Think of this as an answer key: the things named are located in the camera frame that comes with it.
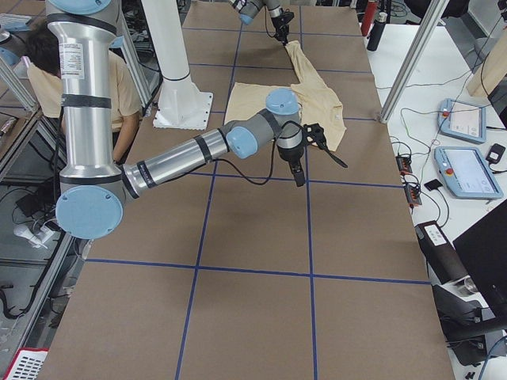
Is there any white central pedestal column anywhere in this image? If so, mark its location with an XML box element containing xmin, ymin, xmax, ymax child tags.
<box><xmin>142</xmin><ymin>0</ymin><xmax>213</xmax><ymax>131</ymax></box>

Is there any near blue teach pendant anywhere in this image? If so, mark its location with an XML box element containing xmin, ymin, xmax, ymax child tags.
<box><xmin>434</xmin><ymin>146</ymin><xmax>504</xmax><ymax>200</ymax></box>

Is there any red water bottle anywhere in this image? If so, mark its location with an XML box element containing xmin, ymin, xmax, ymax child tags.
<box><xmin>360</xmin><ymin>0</ymin><xmax>378</xmax><ymax>36</ymax></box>

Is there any red white basket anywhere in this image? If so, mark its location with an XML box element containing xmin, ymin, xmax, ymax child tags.
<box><xmin>2</xmin><ymin>348</ymin><xmax>48</xmax><ymax>380</ymax></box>

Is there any aluminium frame post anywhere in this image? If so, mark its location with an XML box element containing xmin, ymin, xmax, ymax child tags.
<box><xmin>379</xmin><ymin>0</ymin><xmax>449</xmax><ymax>124</ymax></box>

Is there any blue teach pendant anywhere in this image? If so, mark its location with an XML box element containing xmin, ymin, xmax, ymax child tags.
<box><xmin>437</xmin><ymin>98</ymin><xmax>486</xmax><ymax>144</ymax></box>
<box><xmin>434</xmin><ymin>146</ymin><xmax>504</xmax><ymax>200</ymax></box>

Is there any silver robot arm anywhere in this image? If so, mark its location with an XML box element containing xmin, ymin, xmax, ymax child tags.
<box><xmin>46</xmin><ymin>1</ymin><xmax>306</xmax><ymax>239</ymax></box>
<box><xmin>230</xmin><ymin>0</ymin><xmax>294</xmax><ymax>46</ymax></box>

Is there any seated person in beige shirt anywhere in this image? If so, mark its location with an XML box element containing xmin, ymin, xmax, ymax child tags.
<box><xmin>26</xmin><ymin>14</ymin><xmax>142</xmax><ymax>164</ymax></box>

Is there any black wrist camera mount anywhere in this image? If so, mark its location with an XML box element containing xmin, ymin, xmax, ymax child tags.
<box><xmin>302</xmin><ymin>123</ymin><xmax>348</xmax><ymax>168</ymax></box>

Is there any cream long sleeve shirt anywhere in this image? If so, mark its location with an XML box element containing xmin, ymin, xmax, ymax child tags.
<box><xmin>225</xmin><ymin>41</ymin><xmax>346</xmax><ymax>152</ymax></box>

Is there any black water bottle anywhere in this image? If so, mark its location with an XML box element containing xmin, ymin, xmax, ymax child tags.
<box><xmin>366</xmin><ymin>12</ymin><xmax>388</xmax><ymax>51</ymax></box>

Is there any black box with label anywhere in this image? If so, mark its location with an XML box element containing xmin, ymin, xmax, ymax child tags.
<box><xmin>414</xmin><ymin>221</ymin><xmax>468</xmax><ymax>283</ymax></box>

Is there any black monitor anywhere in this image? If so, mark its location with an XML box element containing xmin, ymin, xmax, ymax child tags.
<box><xmin>453</xmin><ymin>202</ymin><xmax>506</xmax><ymax>316</ymax></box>

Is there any far blue teach pendant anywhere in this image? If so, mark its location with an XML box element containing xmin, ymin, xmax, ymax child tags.
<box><xmin>437</xmin><ymin>98</ymin><xmax>486</xmax><ymax>144</ymax></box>

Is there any black power adapter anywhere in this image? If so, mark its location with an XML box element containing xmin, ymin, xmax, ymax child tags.
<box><xmin>486</xmin><ymin>143</ymin><xmax>506</xmax><ymax>164</ymax></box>

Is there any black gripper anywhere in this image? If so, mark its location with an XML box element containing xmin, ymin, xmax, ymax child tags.
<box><xmin>270</xmin><ymin>10</ymin><xmax>294</xmax><ymax>46</ymax></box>
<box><xmin>277</xmin><ymin>145</ymin><xmax>306</xmax><ymax>187</ymax></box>

